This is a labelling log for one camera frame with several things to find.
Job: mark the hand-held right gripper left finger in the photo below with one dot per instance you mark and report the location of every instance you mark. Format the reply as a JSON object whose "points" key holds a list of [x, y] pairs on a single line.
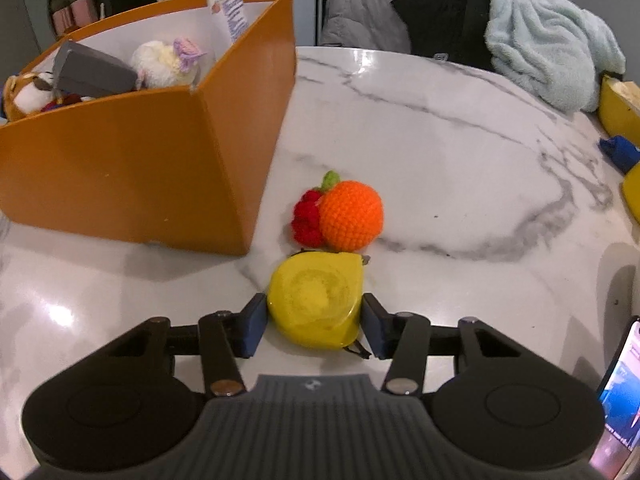
{"points": [[252, 327]]}

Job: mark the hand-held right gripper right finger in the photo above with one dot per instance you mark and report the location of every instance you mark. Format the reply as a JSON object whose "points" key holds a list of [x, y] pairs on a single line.
{"points": [[377, 327]]}

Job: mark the yellow tape measure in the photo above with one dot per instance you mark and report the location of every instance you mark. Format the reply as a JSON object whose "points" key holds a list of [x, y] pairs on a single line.
{"points": [[315, 300]]}

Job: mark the orange cardboard box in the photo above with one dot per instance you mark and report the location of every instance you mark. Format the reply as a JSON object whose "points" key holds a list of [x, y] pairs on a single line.
{"points": [[130, 175]]}

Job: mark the crochet bunny doll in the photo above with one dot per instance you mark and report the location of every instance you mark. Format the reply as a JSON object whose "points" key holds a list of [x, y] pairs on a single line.
{"points": [[165, 62]]}

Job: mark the grey rectangular box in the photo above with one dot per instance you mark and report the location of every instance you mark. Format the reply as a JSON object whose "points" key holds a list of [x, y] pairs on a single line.
{"points": [[92, 70]]}

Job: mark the orange and blue plush toy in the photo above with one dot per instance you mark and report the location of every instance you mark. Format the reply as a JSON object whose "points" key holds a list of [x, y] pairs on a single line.
{"points": [[27, 95]]}

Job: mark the crochet orange with red berry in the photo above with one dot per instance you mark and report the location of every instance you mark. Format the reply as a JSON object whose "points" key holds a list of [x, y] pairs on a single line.
{"points": [[345, 212]]}

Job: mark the smartphone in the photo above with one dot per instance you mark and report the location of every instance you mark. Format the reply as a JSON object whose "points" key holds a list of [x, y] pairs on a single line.
{"points": [[622, 390]]}

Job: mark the blue crumpled object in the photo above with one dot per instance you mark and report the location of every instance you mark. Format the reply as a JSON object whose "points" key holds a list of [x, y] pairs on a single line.
{"points": [[620, 152]]}

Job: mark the black garment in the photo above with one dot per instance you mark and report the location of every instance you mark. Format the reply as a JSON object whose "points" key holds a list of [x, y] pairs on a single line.
{"points": [[445, 15]]}

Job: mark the grey padded jacket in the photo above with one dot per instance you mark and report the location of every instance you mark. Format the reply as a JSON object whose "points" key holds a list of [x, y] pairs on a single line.
{"points": [[360, 5]]}

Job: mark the printed card packet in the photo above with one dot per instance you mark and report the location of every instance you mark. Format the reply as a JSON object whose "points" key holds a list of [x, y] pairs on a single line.
{"points": [[230, 2]]}

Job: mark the light blue fleece blanket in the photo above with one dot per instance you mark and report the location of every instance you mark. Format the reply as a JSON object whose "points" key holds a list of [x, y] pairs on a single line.
{"points": [[545, 45]]}

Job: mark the pink bottle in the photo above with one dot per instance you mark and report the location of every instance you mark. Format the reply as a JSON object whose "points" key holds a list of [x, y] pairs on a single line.
{"points": [[61, 15], [81, 2]]}

